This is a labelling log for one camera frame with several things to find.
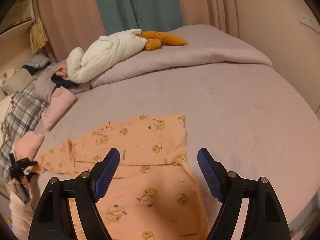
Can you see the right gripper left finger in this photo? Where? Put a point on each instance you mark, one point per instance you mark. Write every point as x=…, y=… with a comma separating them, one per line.
x=89, y=190

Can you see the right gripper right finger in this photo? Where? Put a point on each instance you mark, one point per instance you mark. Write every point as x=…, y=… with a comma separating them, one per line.
x=228, y=188

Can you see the orange cartoon print garment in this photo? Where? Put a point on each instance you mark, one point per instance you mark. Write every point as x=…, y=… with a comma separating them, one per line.
x=153, y=193

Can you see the pink folded garment small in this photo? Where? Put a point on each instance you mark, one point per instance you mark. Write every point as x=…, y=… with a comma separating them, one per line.
x=28, y=145

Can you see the blue plaid pillow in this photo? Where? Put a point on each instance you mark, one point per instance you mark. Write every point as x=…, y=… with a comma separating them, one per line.
x=23, y=117

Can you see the mauve bed sheet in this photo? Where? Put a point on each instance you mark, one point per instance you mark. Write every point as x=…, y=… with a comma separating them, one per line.
x=246, y=115

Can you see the pink folded garment large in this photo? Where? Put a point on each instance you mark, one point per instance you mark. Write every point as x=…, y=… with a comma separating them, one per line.
x=61, y=101

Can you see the grey mauve pillow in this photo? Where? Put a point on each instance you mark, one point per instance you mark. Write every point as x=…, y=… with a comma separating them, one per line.
x=41, y=82

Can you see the dark navy garment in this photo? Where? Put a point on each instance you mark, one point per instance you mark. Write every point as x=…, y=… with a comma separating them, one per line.
x=60, y=82

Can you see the striped folded cloth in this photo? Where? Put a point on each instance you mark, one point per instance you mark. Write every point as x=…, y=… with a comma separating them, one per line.
x=36, y=64

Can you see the yellow tassel hanging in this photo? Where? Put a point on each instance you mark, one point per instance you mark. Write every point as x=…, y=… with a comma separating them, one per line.
x=38, y=36

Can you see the white goose plush toy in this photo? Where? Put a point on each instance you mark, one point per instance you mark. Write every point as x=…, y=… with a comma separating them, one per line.
x=107, y=51

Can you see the mauve folded duvet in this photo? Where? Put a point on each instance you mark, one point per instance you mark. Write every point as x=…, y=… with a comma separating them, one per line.
x=206, y=44

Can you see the pink curtain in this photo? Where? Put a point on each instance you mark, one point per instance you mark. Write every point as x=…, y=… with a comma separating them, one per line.
x=77, y=23

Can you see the teal curtain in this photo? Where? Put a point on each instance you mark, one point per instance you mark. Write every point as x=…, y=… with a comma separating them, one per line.
x=154, y=15

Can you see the white wall socket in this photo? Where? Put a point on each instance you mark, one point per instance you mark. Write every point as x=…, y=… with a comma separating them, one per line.
x=309, y=22

